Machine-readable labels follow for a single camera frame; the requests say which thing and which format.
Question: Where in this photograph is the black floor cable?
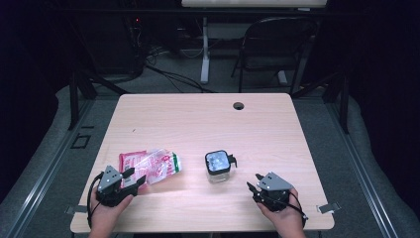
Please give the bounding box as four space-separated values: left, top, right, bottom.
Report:
145 63 216 94

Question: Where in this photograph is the aluminium floor rail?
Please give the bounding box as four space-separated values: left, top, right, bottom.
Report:
325 98 400 238
6 98 97 238

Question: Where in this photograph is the hand-held gripper black cable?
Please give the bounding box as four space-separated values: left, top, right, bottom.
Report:
86 172 105 229
261 191 309 228

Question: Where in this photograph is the white desk with white legs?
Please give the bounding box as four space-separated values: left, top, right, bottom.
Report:
180 0 329 86

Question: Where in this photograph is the left hand-held gripper black cable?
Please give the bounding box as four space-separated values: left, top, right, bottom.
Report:
86 172 105 229

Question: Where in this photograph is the dark equipment with red light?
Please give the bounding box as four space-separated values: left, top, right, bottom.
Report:
75 13 147 76

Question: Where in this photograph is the grey metal table bracket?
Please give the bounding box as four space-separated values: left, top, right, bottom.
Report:
316 201 342 214
64 204 90 215

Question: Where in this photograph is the person's right hand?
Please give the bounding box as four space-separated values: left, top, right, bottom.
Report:
257 187 307 233

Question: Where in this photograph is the black folding chair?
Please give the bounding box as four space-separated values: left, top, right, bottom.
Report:
231 16 320 95

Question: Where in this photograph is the red and clear plastic bag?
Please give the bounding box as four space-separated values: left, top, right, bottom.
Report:
118 148 183 189

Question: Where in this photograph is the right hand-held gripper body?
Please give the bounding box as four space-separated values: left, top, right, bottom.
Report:
252 172 295 212

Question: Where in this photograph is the right hand-held gripper black cable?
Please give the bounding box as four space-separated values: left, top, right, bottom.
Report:
261 191 309 228

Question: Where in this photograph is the black metal frame stand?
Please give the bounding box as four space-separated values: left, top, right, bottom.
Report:
67 65 130 132
290 68 351 135

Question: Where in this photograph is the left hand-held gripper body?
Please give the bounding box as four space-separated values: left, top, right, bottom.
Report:
95 165 140 208

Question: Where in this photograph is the person's left hand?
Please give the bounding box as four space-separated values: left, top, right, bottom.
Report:
89 187 135 233

